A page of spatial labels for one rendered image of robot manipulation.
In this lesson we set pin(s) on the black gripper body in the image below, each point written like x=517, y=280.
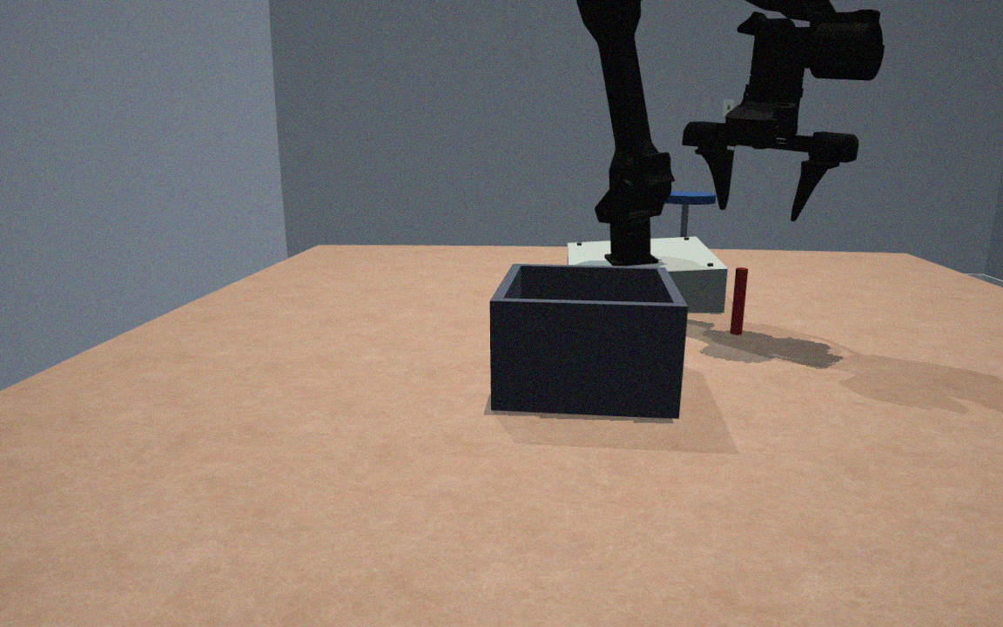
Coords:
x=822, y=147

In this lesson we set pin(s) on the red peg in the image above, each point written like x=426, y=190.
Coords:
x=738, y=304

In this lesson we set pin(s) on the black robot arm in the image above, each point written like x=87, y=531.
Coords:
x=837, y=45

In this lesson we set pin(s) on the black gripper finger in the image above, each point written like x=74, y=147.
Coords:
x=720, y=164
x=811, y=173

